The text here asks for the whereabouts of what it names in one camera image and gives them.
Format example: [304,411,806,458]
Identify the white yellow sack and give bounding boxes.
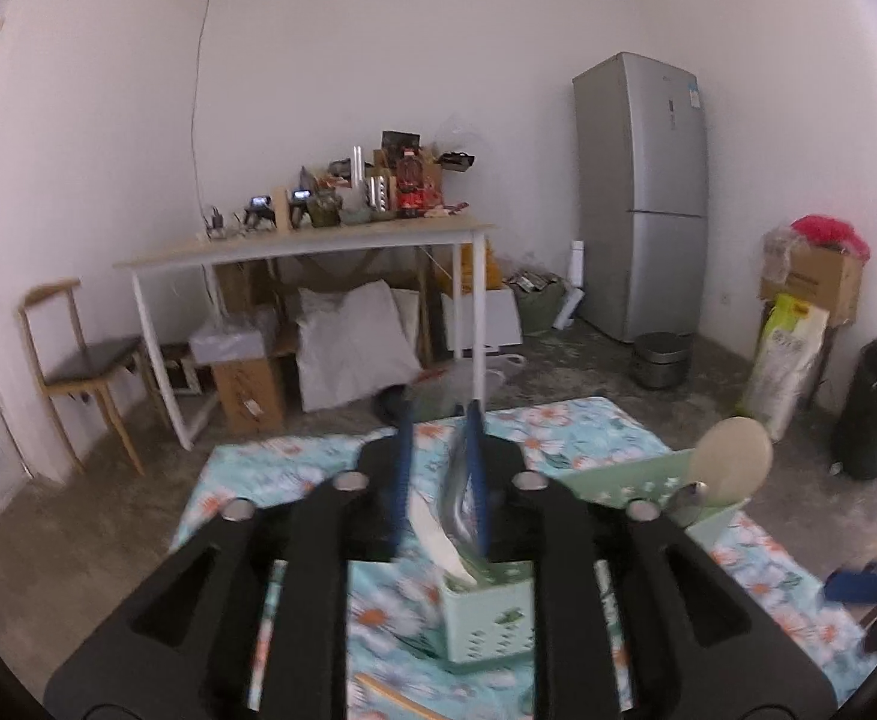
[742,292,833,443]

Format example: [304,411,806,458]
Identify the black wall cable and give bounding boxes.
[189,0,212,220]

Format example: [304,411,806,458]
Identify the large cardboard box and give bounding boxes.
[759,236,863,327]

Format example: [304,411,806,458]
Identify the white long table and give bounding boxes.
[113,214,499,451]

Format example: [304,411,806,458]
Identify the wooden chopstick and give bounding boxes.
[354,673,428,720]

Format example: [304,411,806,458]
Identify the small cardboard box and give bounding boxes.
[211,356,287,436]

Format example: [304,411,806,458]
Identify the yellow plastic bag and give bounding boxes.
[449,236,503,293]

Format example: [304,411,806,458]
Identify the red label bottle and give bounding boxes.
[397,150,426,218]

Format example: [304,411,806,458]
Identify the green bag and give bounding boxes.
[509,270,570,337]

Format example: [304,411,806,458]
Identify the metal pot on floor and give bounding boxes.
[629,331,693,391]

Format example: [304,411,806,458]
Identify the white tube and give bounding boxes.
[554,240,585,331]

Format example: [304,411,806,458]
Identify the metal cups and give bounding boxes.
[363,172,398,215]

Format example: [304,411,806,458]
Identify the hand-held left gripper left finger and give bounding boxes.
[44,399,415,720]

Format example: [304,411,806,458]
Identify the red fluffy bundle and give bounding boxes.
[789,214,870,256]

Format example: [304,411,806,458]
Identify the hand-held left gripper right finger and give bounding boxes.
[465,399,839,720]

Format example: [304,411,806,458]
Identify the green plastic utensil holder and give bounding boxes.
[434,448,756,674]

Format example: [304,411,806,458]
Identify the grey pillow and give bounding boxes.
[294,279,424,413]

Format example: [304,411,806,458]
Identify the wooden chair dark seat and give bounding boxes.
[18,277,155,477]

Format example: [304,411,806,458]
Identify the blue floral blanket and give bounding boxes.
[172,396,877,720]

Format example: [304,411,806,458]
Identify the white rice paddle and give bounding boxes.
[689,416,774,507]

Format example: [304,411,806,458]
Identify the white ceramic spoon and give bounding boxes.
[406,495,478,590]

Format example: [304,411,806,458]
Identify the grey refrigerator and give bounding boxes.
[571,52,711,346]

